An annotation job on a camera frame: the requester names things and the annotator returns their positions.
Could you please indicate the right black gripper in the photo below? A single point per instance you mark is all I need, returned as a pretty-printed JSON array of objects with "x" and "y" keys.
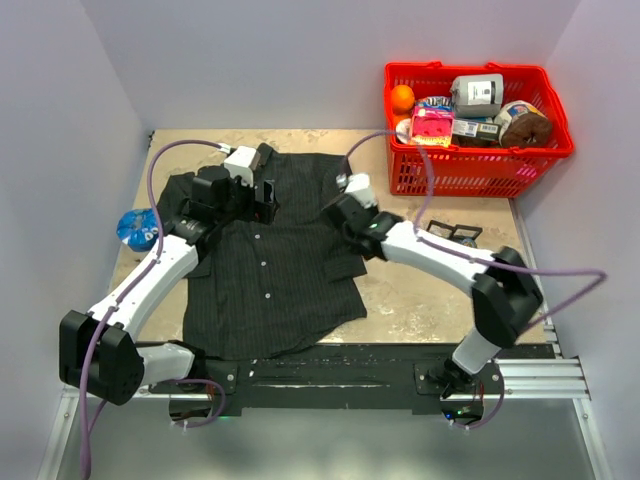
[{"x": 374, "y": 211}]

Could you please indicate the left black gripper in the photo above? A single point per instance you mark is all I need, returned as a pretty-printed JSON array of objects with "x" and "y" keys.
[{"x": 262, "y": 211}]

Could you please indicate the black pinstriped button shirt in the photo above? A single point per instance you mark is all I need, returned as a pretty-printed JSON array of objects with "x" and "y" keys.
[{"x": 267, "y": 290}]

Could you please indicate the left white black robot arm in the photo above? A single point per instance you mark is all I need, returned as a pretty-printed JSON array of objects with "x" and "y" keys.
[{"x": 99, "y": 351}]

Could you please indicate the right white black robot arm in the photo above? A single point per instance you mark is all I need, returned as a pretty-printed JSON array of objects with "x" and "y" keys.
[{"x": 503, "y": 292}]

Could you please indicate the black framed brooch card left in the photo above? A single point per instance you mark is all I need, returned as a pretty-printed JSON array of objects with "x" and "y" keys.
[{"x": 441, "y": 229}]

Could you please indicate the black framed brooch card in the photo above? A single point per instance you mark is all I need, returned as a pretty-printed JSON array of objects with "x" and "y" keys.
[
  {"x": 466, "y": 235},
  {"x": 441, "y": 229}
]

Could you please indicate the black framed brooch card right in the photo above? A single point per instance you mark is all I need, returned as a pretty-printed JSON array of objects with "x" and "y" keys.
[{"x": 466, "y": 235}]

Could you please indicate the pink snack box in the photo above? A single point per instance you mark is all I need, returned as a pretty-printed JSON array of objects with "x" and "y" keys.
[{"x": 431, "y": 126}]

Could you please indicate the blue wrapped round package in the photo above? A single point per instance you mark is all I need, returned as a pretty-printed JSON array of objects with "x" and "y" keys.
[{"x": 138, "y": 229}]

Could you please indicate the orange fruit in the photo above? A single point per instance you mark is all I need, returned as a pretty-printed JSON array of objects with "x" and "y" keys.
[{"x": 402, "y": 99}]

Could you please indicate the blue white barcode box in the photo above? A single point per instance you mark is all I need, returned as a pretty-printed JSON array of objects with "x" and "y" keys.
[{"x": 474, "y": 129}]

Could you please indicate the red plastic shopping basket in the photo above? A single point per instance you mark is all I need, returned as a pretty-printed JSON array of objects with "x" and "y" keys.
[{"x": 487, "y": 172}]

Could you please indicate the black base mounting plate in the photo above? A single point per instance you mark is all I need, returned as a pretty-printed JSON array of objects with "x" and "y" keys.
[{"x": 323, "y": 377}]

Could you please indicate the grey labelled bag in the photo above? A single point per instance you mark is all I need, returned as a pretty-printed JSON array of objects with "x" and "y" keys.
[{"x": 475, "y": 96}]

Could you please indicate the white round labelled package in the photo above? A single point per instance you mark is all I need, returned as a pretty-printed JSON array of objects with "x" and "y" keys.
[{"x": 514, "y": 111}]

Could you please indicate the brown doughnut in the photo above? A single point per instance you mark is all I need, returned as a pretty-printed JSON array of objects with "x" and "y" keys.
[{"x": 527, "y": 131}]

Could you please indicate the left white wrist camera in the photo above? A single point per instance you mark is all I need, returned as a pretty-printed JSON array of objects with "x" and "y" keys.
[{"x": 242, "y": 162}]

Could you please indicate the aluminium frame rail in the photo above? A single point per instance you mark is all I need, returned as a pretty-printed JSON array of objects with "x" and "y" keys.
[{"x": 560, "y": 378}]

